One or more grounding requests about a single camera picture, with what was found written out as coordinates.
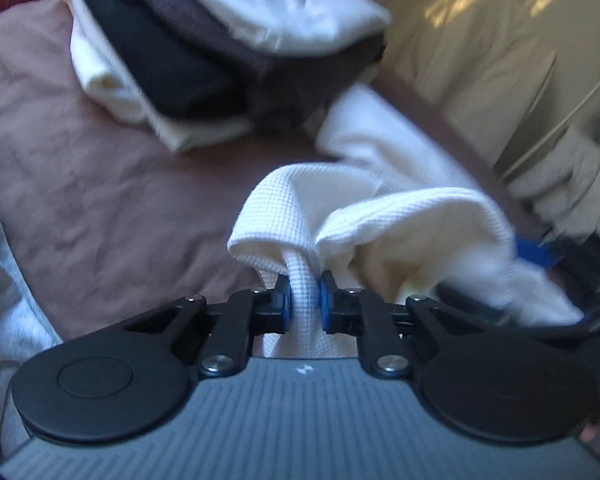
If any folded dark grey garment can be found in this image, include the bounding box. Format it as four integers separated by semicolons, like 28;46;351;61
131;0;384;131

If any folded cream bottom garment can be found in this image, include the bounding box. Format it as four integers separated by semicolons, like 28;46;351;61
64;0;253;154

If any folded black garment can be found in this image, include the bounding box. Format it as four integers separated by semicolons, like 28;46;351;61
83;0;249;119

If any beige curtain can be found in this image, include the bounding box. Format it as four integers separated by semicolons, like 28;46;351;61
377;0;600;171

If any folded white top garment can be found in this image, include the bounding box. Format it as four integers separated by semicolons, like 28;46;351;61
196;0;391;58

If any hanging white quilted jacket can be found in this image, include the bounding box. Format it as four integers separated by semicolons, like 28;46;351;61
508;129;600;237

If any mauve bed sheet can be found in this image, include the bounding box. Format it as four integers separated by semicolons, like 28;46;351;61
0;0;323;340

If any white waffle pajama top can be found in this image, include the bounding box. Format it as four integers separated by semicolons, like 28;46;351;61
227;84;583;359

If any white clothes rack pole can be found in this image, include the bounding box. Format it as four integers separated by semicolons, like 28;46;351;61
502;79;600;181

